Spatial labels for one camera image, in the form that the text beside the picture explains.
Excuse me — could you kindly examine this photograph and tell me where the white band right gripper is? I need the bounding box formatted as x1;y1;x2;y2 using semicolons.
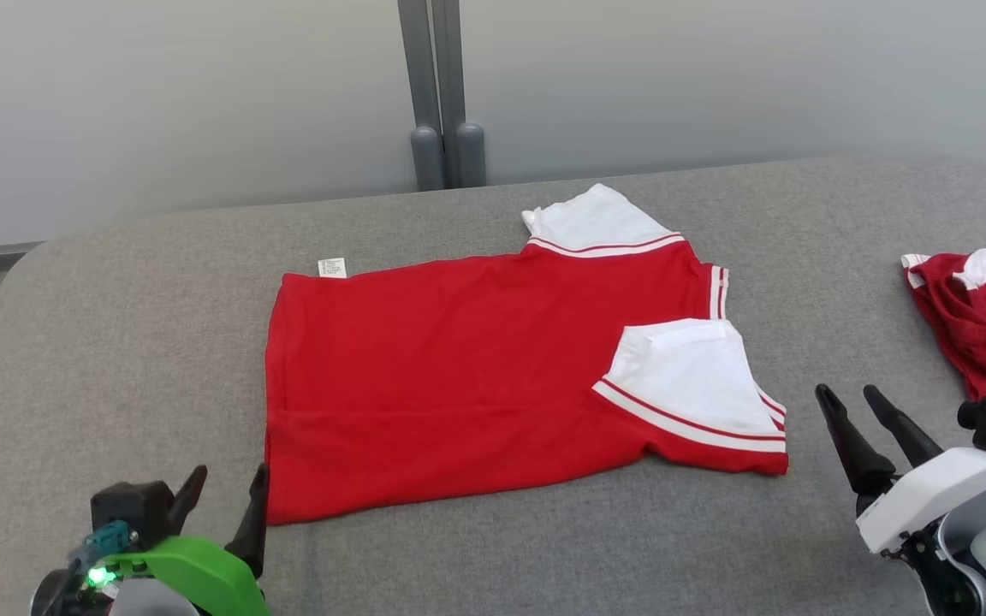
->
815;384;986;555

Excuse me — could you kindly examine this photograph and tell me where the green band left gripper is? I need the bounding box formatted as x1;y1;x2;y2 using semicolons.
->
99;463;271;616

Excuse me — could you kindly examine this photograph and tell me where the red t-shirt with white sleeves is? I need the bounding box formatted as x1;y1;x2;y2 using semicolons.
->
264;183;790;525

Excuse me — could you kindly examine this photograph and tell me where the grey metal post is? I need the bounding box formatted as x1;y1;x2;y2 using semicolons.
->
431;0;488;188
396;0;447;192

